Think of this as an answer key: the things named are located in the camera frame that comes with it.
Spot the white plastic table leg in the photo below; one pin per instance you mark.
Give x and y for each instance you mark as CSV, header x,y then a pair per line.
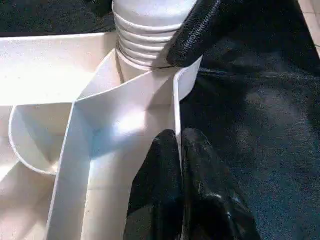
x,y
147,30

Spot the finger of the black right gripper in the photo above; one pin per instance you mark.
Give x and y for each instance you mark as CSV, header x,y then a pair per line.
x,y
192,40

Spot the black work surface mat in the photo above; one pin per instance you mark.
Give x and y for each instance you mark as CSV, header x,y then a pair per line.
x,y
262,125

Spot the white plastic table top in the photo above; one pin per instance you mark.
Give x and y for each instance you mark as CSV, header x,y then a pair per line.
x,y
62,100

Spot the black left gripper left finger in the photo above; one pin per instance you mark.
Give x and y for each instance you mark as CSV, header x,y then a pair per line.
x,y
157,190

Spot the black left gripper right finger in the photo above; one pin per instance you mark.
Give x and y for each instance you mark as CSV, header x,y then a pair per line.
x,y
212,200

